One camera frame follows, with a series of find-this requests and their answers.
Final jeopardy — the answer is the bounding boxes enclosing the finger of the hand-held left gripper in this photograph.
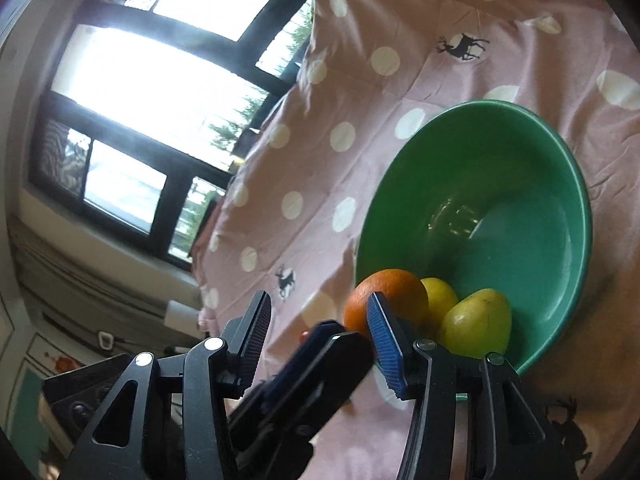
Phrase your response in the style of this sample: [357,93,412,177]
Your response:
[227,332,376,480]
[260,319,348,411]

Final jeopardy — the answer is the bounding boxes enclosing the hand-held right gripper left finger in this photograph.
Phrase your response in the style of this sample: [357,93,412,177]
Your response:
[62,290,273,480]

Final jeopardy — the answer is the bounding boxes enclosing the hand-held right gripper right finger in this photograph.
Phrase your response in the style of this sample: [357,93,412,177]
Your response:
[366,291,571,480]

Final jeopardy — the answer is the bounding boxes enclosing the orange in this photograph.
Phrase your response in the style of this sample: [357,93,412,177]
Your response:
[344,269,430,346]

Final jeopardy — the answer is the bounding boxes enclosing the yellow lemon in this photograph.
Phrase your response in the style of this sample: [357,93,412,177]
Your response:
[419,277,460,343]

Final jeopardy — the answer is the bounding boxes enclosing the green plastic bowl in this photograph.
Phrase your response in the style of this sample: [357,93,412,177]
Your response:
[354,100,592,401]

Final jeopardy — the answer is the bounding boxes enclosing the green plants outside window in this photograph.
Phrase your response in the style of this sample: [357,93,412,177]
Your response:
[170,5,313,256]

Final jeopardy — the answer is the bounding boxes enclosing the pink polka dot deer cloth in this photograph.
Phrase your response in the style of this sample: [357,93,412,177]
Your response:
[190,0,640,480]

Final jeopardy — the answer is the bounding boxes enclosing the black framed window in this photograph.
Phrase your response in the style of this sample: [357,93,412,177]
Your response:
[27,0,321,266]

